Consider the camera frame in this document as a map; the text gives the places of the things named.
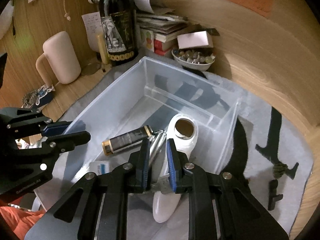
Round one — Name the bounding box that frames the silver foil tube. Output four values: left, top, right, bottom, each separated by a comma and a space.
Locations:
149, 129, 167, 167

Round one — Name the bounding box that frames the black gold cosmetic tube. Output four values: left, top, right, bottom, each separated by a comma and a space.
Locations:
101, 125, 153, 155

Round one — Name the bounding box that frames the white handheld massager device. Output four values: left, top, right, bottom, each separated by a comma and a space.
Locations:
152, 114, 199, 223

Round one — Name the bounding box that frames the clear plastic storage bin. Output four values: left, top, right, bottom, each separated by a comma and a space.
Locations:
54, 57, 240, 197

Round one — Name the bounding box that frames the blue cartoon sticker card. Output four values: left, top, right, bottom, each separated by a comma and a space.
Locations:
22, 85, 55, 109

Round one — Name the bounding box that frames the white blue small packet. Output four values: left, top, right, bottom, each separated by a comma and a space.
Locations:
89, 160, 111, 176

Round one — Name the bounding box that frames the grey black patterned mat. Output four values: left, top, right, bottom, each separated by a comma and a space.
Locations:
35, 56, 313, 232

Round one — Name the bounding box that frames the orange cloth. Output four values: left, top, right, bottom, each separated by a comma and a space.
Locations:
1, 201, 46, 239

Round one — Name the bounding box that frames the white handwritten paper note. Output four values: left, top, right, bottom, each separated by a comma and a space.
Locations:
81, 12, 103, 53

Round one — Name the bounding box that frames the white bowl of stones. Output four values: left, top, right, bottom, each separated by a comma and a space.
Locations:
171, 48, 216, 72

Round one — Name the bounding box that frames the white plush hanging item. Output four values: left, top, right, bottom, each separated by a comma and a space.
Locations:
0, 0, 14, 39

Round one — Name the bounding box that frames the dark wine bottle elephant label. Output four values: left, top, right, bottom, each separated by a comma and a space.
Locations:
99, 0, 138, 67

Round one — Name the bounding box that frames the stack of books and papers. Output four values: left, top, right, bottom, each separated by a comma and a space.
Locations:
88, 0, 188, 48

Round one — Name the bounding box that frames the white small card box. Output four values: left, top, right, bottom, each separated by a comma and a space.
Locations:
177, 31, 214, 49

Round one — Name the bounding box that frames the beige mug with handle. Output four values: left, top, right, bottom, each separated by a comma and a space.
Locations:
35, 31, 81, 87

